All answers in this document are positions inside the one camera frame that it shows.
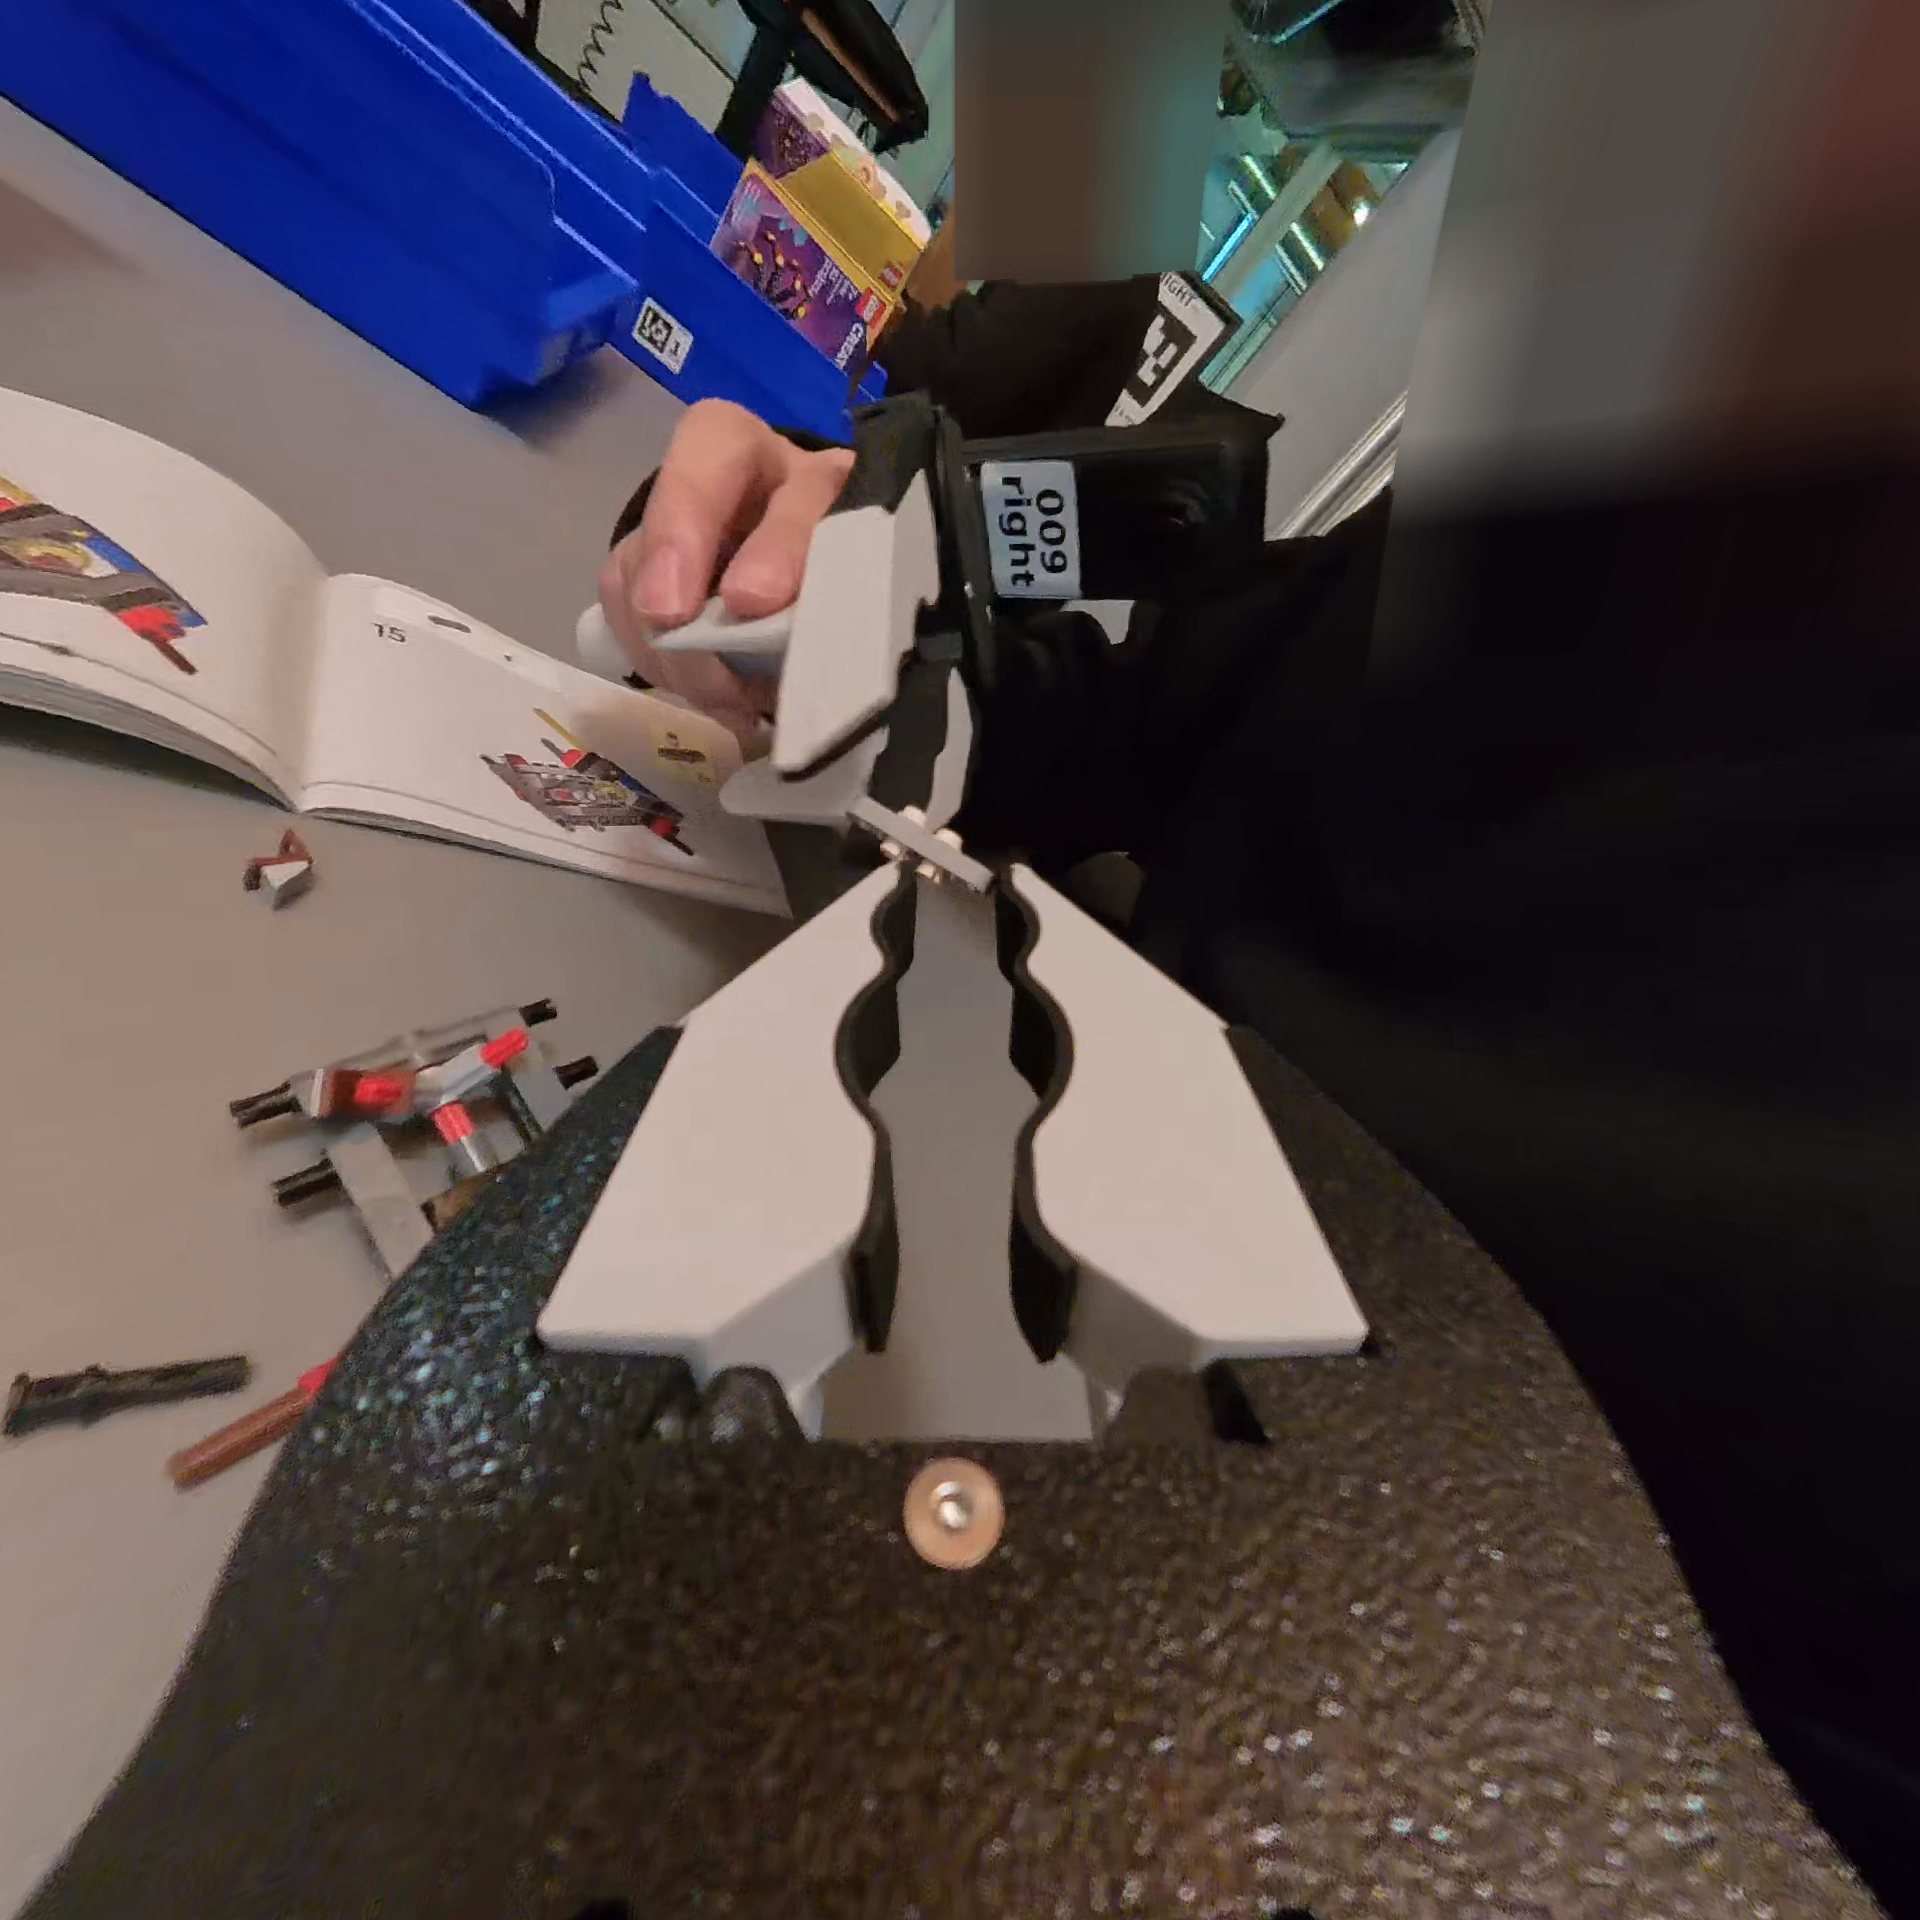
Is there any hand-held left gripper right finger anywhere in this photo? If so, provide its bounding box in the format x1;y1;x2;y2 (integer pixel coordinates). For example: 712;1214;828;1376
997;861;1373;1389

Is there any brown lego axle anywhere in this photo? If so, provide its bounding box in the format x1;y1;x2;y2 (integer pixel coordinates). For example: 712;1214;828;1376
164;1353;346;1491

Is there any purple toy box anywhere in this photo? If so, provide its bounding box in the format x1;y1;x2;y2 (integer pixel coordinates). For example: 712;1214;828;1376
709;161;909;380

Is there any black lego pin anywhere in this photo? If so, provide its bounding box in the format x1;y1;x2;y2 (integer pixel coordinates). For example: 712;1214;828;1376
0;1353;252;1439

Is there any open instruction booklet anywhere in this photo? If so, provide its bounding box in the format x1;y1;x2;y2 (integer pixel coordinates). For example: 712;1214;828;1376
0;385;794;921

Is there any blue storage bin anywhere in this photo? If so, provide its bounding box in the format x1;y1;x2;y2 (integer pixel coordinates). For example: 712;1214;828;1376
617;71;889;447
0;0;663;408

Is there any light grey thin lego liftarm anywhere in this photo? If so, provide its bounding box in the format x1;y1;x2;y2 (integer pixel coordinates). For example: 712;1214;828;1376
849;801;999;897

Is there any person's black clothing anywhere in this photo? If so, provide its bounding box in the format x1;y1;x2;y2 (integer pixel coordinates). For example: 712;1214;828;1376
961;277;1920;1863

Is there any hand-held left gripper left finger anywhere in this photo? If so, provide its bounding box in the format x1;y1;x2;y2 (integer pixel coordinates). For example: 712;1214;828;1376
536;861;921;1389

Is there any partly built lego chassis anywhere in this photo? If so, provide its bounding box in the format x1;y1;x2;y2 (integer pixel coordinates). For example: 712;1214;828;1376
229;997;601;1285

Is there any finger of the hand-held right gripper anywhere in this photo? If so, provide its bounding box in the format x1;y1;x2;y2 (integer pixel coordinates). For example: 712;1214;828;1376
769;508;943;782
721;656;987;830

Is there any person's right hand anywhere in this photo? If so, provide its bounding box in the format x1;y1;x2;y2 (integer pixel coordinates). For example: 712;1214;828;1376
596;398;859;728

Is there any yellow toy box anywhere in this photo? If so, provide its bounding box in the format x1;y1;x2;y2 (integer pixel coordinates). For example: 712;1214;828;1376
751;81;936;295

